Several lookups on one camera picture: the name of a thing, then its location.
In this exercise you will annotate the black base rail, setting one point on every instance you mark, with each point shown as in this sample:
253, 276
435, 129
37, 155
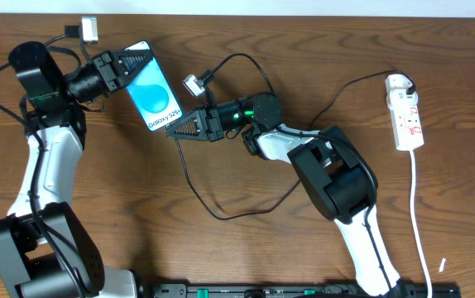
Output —
176, 290

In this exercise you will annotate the white power strip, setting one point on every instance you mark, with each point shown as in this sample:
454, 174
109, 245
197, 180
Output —
405, 120

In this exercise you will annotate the white USB charger adapter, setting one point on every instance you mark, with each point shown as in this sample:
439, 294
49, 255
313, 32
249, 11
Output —
399, 86

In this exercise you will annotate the blue Galaxy smartphone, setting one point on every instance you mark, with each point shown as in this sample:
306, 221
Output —
153, 98

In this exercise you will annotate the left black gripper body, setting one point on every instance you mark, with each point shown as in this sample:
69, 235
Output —
107, 71

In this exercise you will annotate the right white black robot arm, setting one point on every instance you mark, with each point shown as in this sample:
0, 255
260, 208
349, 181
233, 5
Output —
337, 180

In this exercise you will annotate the white paper scrap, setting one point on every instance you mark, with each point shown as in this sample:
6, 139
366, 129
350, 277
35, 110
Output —
442, 264

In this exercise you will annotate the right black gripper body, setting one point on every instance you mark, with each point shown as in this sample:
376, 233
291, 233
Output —
211, 124

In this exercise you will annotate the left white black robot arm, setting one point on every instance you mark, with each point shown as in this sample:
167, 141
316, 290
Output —
44, 249

